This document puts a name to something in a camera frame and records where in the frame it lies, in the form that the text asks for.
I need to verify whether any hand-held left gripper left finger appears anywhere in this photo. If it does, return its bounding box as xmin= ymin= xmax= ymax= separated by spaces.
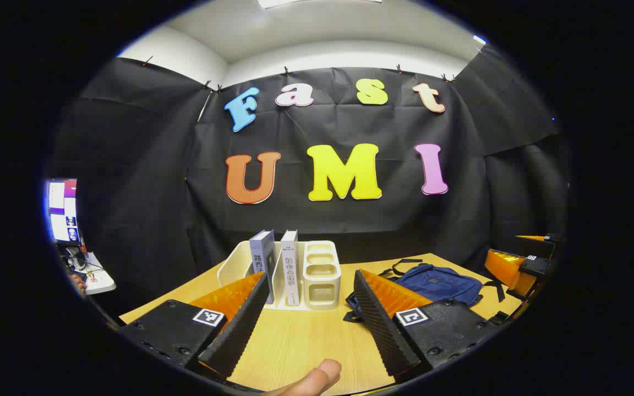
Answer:
xmin=121 ymin=271 xmax=271 ymax=380

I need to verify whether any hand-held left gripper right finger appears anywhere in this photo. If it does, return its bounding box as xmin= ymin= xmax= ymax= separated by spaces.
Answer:
xmin=353 ymin=268 xmax=502 ymax=384

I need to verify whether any blue schoolbag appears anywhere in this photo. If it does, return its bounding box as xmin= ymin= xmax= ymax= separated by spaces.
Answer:
xmin=343 ymin=257 xmax=507 ymax=322

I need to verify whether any white plastic bookshelf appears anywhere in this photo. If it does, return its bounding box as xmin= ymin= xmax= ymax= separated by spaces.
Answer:
xmin=217 ymin=240 xmax=342 ymax=311

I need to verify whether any grey-purple cover book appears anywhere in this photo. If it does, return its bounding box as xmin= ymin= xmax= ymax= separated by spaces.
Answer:
xmin=249 ymin=229 xmax=276 ymax=304

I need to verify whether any white cover book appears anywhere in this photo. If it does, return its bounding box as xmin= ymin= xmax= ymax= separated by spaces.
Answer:
xmin=280 ymin=230 xmax=301 ymax=306

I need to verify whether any black backdrop cloth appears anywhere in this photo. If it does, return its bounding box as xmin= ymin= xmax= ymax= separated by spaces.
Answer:
xmin=47 ymin=44 xmax=571 ymax=309

